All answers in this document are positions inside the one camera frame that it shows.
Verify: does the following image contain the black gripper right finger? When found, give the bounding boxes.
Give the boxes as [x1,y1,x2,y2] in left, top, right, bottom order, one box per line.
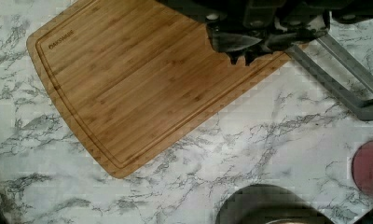
[244,28,328,66]

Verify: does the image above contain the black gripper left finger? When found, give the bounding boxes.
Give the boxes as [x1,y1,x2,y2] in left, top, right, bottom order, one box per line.
[206,25,262,65]

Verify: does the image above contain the grey oven door handle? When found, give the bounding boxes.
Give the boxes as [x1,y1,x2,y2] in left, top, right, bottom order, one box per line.
[285,35,373,121]

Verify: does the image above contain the bamboo cutting board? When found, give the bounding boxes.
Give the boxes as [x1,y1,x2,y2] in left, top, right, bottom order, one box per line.
[26,0,290,178]

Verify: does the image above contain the dark red cup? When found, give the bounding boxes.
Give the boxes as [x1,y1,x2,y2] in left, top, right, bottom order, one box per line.
[352,140,373,199]

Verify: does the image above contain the black round canister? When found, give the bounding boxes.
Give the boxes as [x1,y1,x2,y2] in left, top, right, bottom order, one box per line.
[215,184,335,224]

